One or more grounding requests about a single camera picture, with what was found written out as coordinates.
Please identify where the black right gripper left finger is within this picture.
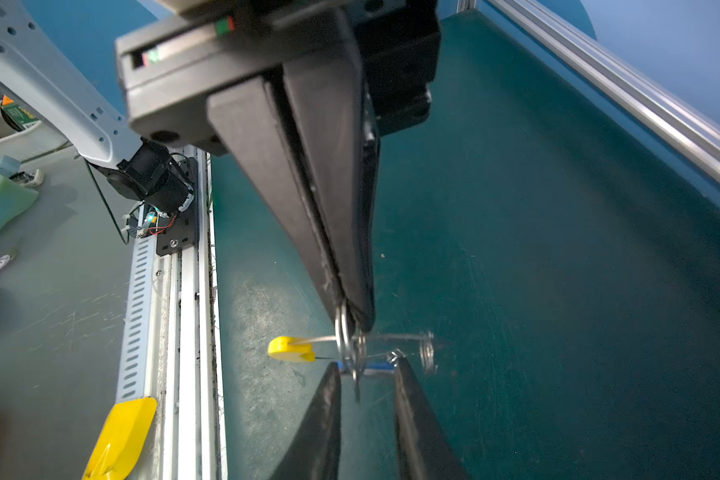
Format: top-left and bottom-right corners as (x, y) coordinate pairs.
(270, 362), (342, 480)

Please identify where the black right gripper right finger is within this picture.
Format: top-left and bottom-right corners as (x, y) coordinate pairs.
(394, 358), (471, 479)

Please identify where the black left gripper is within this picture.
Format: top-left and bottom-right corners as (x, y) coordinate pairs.
(116, 1), (441, 332)

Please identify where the blue tag silver key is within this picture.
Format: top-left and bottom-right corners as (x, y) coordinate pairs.
(337, 361), (396, 402)

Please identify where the yellow tag key ring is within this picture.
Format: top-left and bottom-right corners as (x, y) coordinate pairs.
(267, 299), (438, 385)

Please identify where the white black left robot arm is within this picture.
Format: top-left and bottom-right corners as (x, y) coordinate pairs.
(0, 1), (441, 333)

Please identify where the left green circuit board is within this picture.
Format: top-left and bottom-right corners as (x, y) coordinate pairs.
(119, 202), (178, 243)

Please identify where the yellow plastic scoop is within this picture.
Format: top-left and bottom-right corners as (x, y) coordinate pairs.
(82, 397), (158, 480)

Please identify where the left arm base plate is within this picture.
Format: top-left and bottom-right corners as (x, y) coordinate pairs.
(154, 154), (201, 256)

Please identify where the grey slotted cable duct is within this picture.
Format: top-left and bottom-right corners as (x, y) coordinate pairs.
(115, 237), (156, 403)

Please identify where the aluminium back frame rail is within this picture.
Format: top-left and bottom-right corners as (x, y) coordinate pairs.
(488, 0), (720, 183)

